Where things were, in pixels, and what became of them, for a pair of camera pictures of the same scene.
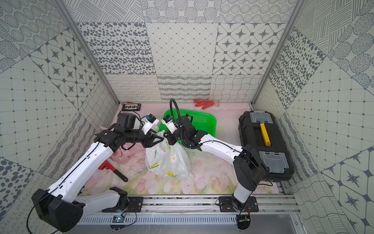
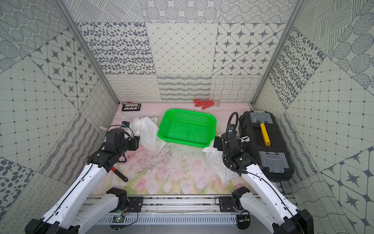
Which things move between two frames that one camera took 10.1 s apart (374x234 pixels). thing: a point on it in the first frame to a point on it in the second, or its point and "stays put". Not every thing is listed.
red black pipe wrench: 106,165 stays put
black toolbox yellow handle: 260,130 stays put
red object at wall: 207,104 stays put
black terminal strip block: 131,107 stays put
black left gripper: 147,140 to 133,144
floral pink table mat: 213,174 stays put
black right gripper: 169,136 to 218,142
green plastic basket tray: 205,123 stays put
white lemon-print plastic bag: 169,160 to 216,163
